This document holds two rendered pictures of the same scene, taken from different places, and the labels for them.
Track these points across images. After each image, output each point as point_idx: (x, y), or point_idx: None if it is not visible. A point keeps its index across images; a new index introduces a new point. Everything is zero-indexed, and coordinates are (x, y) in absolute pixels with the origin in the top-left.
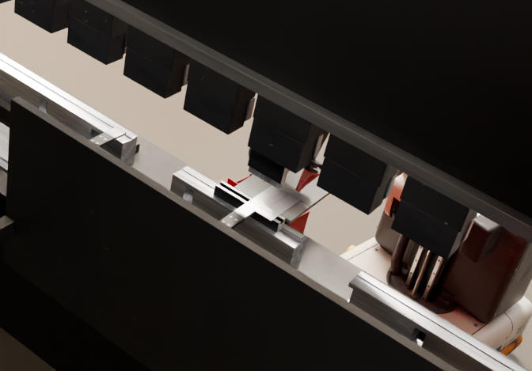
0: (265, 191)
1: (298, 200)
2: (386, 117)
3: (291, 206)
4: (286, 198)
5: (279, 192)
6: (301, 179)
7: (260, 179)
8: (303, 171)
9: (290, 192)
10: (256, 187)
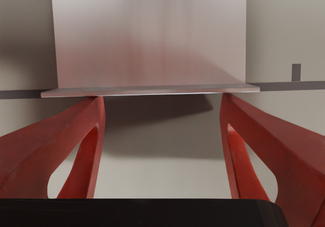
0: None
1: (59, 81)
2: None
3: (51, 2)
4: (118, 38)
5: (173, 51)
6: (45, 129)
7: (323, 71)
8: (3, 169)
9: (126, 87)
10: None
